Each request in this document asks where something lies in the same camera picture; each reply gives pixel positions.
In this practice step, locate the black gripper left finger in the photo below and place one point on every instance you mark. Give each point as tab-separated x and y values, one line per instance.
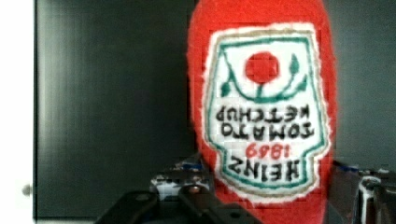
191	171

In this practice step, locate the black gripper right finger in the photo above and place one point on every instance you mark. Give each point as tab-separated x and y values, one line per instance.
361	196

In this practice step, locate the red plush ketchup bottle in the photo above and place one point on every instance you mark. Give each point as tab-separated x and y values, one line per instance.
263	84

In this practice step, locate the black toy oven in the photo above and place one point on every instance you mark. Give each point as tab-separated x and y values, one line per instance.
112	105

